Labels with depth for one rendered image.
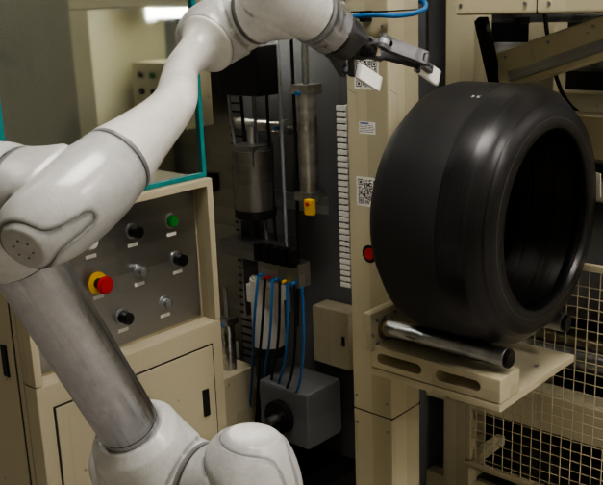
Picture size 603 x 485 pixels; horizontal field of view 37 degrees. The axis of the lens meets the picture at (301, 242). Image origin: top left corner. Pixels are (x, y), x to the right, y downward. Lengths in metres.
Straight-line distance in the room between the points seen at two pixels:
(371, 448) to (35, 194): 1.61
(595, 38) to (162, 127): 1.40
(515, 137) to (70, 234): 1.11
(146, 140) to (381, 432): 1.47
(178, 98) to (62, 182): 0.24
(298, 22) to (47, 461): 1.15
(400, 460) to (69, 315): 1.39
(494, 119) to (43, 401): 1.14
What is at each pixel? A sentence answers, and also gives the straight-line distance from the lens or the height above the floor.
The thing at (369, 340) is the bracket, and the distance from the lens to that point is 2.23.
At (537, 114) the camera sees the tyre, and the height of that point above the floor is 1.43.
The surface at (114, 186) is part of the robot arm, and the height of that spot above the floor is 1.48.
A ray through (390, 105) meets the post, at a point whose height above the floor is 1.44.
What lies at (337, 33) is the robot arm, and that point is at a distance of 1.53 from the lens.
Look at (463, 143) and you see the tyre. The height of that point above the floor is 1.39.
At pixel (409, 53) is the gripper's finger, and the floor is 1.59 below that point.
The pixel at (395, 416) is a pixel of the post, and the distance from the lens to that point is 2.44.
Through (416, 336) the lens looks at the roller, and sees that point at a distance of 2.19.
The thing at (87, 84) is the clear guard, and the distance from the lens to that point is 2.06.
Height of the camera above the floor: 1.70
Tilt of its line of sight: 15 degrees down
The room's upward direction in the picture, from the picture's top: 2 degrees counter-clockwise
